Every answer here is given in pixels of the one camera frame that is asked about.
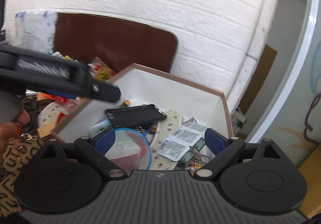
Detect letter patterned table cloth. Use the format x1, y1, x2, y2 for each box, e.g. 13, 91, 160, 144
0, 93, 61, 217

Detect person's left hand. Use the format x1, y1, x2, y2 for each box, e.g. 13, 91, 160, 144
0, 110, 30, 162

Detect red snack packet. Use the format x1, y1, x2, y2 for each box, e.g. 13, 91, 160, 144
89, 57, 116, 82

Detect floral white insole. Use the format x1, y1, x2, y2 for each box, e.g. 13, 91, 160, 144
149, 110, 183, 170

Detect dark brown chair back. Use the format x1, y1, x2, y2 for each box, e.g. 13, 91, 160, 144
54, 13, 178, 72

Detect brown cardboard box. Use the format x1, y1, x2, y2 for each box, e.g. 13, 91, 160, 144
52, 64, 233, 143

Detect gold rectangular box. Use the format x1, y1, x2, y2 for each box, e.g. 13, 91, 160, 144
37, 123, 56, 139

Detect black phone case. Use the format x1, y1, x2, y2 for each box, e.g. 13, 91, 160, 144
105, 104, 167, 128

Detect floral white cushion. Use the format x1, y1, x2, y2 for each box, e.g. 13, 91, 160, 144
15, 10, 58, 55

